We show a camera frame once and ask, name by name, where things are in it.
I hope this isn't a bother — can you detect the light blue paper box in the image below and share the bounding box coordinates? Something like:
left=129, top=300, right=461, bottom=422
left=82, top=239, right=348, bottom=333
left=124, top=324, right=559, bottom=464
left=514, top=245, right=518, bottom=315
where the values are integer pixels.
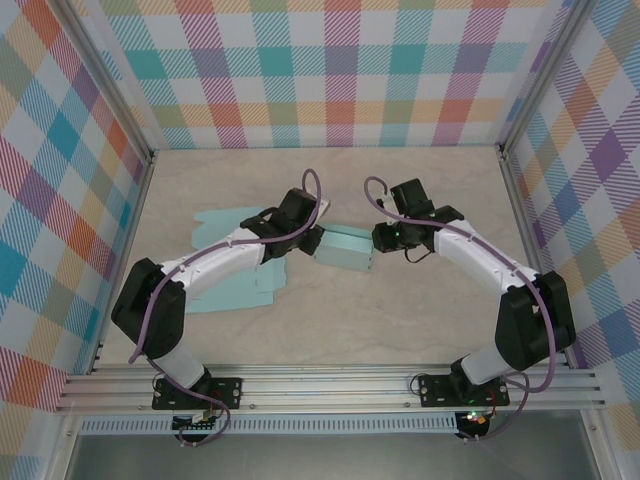
left=185, top=204, right=290, bottom=315
left=313, top=224, right=375, bottom=275

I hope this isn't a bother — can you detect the black controller board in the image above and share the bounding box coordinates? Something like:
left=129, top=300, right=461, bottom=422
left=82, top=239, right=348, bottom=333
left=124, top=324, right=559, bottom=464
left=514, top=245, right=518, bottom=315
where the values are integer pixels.
left=457, top=408, right=494, bottom=430
left=171, top=410, right=222, bottom=434

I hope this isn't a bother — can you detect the aluminium side rail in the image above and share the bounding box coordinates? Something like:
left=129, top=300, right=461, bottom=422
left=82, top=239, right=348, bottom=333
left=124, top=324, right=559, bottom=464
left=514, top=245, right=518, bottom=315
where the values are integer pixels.
left=497, top=147, right=576, bottom=371
left=88, top=152, right=157, bottom=376

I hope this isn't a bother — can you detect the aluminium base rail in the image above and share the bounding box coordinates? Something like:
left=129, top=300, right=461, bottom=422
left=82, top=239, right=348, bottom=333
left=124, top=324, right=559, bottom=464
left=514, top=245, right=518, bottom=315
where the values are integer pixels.
left=53, top=363, right=607, bottom=415

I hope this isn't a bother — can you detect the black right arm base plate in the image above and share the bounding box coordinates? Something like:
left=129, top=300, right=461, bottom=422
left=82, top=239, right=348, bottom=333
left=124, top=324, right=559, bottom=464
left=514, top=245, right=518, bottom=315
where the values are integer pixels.
left=417, top=372, right=511, bottom=409

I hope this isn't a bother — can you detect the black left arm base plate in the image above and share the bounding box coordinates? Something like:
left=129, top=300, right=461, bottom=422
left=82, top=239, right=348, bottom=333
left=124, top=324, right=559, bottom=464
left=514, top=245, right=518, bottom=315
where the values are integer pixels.
left=152, top=377, right=244, bottom=411

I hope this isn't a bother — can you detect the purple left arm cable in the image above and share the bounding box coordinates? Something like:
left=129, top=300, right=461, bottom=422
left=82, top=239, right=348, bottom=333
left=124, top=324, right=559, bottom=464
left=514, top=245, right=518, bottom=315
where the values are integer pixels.
left=128, top=169, right=322, bottom=449

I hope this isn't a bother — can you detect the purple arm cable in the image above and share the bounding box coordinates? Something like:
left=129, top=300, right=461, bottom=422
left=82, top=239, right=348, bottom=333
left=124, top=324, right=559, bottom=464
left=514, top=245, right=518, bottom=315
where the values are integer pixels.
left=128, top=169, right=322, bottom=449
left=363, top=175, right=557, bottom=444

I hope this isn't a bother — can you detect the white slotted cable duct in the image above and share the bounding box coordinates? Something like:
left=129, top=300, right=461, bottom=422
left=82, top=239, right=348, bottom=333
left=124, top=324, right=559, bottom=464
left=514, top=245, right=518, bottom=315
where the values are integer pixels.
left=78, top=416, right=460, bottom=437

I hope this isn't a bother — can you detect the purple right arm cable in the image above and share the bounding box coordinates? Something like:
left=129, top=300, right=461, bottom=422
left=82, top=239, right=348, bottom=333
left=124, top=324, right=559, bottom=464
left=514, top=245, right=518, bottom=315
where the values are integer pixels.
left=363, top=175, right=557, bottom=444

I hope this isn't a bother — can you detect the aluminium frame post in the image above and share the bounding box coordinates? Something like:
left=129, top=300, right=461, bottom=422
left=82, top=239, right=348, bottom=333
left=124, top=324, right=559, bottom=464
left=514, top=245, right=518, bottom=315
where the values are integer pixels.
left=497, top=0, right=594, bottom=154
left=59, top=0, right=156, bottom=161

